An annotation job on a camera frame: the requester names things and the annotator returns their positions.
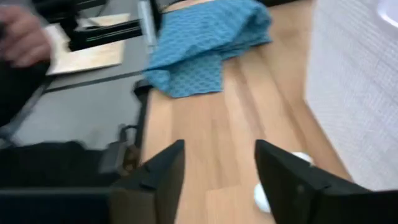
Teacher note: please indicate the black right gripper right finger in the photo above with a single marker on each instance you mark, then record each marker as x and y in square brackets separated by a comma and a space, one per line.
[311, 199]

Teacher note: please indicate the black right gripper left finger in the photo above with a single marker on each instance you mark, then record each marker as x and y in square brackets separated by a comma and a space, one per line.
[149, 199]

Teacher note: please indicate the white bottle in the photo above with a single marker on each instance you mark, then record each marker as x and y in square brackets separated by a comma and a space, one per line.
[260, 199]

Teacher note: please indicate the white perforated plastic basket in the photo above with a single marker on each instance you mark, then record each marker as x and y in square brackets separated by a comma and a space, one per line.
[357, 93]

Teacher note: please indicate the brown floor plate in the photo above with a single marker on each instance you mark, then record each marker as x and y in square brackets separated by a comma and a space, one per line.
[87, 59]

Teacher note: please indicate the blue patterned cloth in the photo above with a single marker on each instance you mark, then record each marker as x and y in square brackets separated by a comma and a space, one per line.
[202, 40]

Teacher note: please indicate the person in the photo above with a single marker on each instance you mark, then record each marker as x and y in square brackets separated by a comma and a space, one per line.
[15, 90]

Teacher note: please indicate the person's hand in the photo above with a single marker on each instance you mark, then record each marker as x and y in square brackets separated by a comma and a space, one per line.
[21, 37]

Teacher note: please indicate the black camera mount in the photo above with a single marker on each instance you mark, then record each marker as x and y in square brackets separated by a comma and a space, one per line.
[56, 165]

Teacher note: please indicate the black aluminium table frame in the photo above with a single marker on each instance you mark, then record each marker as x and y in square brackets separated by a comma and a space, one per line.
[105, 34]

